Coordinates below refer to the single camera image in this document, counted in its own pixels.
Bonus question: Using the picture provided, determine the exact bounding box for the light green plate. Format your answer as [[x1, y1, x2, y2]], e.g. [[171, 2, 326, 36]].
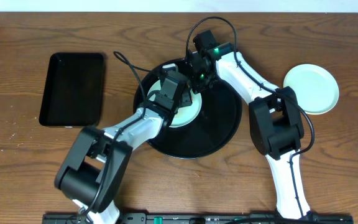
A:
[[283, 64, 339, 114], [147, 79, 203, 128]]

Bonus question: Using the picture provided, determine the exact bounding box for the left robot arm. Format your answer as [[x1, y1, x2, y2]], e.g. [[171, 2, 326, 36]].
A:
[[54, 87, 202, 223]]

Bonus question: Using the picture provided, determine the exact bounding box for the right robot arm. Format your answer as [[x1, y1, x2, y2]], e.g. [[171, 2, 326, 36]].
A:
[[185, 43, 311, 220]]

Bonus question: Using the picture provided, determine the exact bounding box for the round black tray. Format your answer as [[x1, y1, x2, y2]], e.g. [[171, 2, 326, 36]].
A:
[[147, 81, 242, 159]]

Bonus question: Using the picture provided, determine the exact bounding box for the black rectangular bin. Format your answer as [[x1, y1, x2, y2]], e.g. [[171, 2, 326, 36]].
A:
[[39, 52, 105, 126]]

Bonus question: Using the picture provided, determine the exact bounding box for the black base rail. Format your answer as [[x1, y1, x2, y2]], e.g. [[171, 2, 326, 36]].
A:
[[42, 213, 354, 224]]

